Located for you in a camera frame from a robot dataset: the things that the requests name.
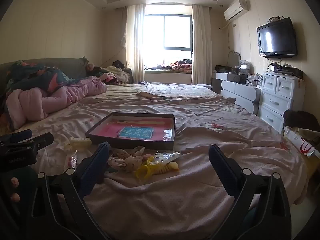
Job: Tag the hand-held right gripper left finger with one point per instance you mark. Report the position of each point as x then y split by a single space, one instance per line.
96 162

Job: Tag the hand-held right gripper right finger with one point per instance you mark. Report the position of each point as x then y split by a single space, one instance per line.
222 165

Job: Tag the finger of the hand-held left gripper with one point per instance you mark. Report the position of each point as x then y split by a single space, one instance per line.
42 141
20 136

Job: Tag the white hair claw clip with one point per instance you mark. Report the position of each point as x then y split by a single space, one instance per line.
80 144

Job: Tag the clear bag with earring card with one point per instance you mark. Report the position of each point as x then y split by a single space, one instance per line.
70 161

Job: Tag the pink shallow box tray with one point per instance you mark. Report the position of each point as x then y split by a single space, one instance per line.
130 143

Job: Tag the yellow bangle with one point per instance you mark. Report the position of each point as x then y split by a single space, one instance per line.
142 173
153 161

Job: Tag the clear bangle bag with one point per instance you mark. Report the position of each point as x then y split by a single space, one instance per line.
170 156

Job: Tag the person's left hand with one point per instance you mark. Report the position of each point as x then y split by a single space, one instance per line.
15 183

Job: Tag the pink printed card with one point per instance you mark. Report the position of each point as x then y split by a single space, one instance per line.
107 130

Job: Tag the polka dot bow hair clip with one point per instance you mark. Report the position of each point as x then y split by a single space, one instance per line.
132 161

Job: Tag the yellow hair claw clip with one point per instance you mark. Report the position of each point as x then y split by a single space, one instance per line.
170 167

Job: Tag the bed with pink sheet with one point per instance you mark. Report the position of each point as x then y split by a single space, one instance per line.
195 120

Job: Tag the dark floral quilt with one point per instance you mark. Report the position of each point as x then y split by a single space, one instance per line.
32 76

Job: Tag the white rounded dresser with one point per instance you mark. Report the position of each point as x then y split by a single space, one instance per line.
240 92

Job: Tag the white and red snack bag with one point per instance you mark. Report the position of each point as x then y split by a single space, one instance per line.
300 143

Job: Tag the grey-green headboard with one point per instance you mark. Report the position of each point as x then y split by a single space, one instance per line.
62 62

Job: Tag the beige cloth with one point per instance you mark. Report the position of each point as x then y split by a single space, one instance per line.
150 94

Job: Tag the white drawer cabinet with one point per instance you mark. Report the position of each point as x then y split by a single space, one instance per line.
277 97

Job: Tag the dark brown fluffy cushion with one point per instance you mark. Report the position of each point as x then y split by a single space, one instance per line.
298 118

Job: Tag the pile of clothes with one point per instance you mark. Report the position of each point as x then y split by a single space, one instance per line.
115 73

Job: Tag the heart-shaped mirror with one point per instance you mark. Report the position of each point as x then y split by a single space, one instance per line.
233 60

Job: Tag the red patterned blanket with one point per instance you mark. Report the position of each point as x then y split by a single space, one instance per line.
181 66

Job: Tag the black set-top box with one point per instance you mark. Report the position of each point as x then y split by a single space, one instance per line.
290 71

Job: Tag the cream curtain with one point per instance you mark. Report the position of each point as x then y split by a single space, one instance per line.
201 45
133 42

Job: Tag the black television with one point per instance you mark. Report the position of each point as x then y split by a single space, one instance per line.
276 37

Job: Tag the window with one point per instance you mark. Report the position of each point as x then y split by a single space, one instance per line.
172 32

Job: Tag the white air conditioner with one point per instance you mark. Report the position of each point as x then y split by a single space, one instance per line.
236 10

